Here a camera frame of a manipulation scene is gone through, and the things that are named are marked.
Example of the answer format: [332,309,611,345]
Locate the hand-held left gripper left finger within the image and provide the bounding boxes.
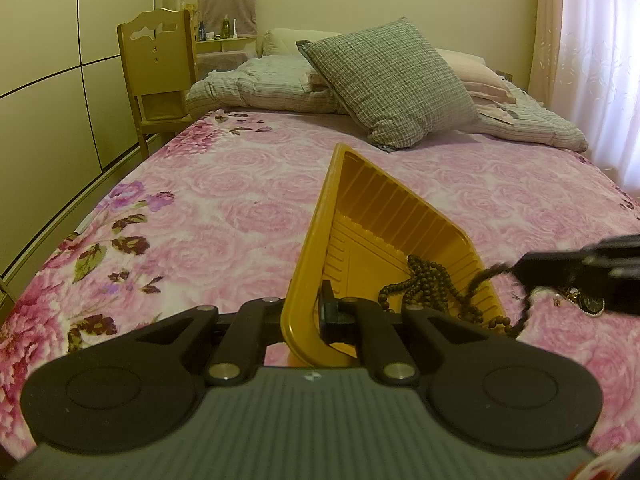
[132,297,287,387]

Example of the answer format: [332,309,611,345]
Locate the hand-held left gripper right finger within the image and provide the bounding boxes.
[319,280,506,387]

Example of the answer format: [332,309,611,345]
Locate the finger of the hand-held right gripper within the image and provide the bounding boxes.
[582,234,640,261]
[516,250,609,289]

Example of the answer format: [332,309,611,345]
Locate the yellow plastic tray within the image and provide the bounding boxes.
[281,143,513,368]

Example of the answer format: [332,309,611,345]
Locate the black accessories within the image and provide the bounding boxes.
[552,287,607,319]

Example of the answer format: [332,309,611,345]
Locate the dark braided cord bracelet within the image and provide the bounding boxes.
[467,261,536,342]

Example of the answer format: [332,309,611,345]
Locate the brown wooden bead necklace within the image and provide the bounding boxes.
[377,255,516,338]

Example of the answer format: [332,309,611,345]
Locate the pink floral blanket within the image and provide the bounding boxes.
[0,110,640,461]

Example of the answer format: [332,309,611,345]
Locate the red white patterned cloth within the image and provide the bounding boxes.
[570,452,640,480]

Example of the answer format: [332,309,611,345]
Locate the white lace curtain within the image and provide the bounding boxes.
[550,0,640,191]

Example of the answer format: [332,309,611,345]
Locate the pink pillow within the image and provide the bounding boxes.
[435,49,518,123]

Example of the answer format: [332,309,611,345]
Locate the beige curtain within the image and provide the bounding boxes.
[530,0,568,111]

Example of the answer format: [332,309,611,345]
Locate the pale striped quilt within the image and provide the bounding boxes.
[186,55,590,153]

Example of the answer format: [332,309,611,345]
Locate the grey checked cushion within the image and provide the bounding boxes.
[296,16,481,153]

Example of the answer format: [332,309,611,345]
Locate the wooden chair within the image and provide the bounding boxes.
[117,8,198,160]

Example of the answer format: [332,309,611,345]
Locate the cream panel wardrobe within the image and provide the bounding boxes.
[0,0,166,286]

